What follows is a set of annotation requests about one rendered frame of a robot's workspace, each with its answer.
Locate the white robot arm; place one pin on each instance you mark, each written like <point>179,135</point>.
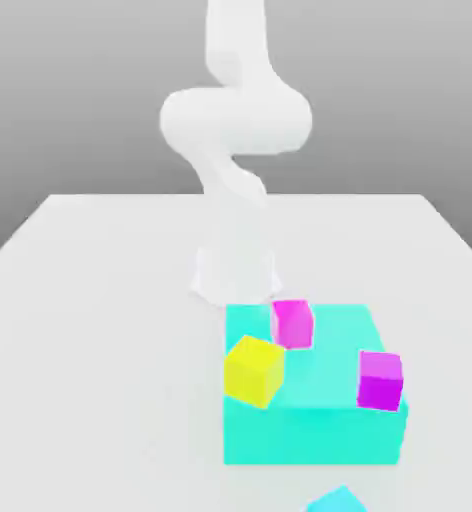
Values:
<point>236,120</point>

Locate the small magenta cube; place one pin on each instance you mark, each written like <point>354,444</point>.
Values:
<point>294,326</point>

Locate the small yellow cube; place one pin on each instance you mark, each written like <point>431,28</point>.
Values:
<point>252,372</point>

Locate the small purple cube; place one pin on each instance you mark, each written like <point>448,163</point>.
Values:
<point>380,384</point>

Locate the small light blue cube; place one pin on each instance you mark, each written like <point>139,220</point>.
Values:
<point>338,502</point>

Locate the large turquoise box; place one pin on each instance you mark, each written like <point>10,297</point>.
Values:
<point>324,432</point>

